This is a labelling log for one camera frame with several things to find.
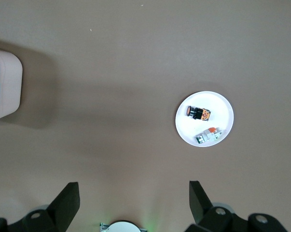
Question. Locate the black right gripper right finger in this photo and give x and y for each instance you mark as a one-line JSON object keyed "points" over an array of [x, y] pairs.
{"points": [[200, 207]]}

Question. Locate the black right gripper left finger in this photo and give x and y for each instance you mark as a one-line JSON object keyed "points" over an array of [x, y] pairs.
{"points": [[60, 207]]}

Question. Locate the orange push button switch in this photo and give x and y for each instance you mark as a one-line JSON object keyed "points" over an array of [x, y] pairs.
{"points": [[198, 113]]}

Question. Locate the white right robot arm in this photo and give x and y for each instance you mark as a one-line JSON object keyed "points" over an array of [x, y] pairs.
{"points": [[123, 227]]}

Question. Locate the white round plate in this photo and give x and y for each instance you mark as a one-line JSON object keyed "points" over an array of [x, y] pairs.
{"points": [[222, 108]]}

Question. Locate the storage box with white lid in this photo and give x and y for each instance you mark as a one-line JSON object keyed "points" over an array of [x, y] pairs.
{"points": [[9, 84]]}

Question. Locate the green and white switch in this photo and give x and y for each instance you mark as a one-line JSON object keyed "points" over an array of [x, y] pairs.
{"points": [[209, 135]]}

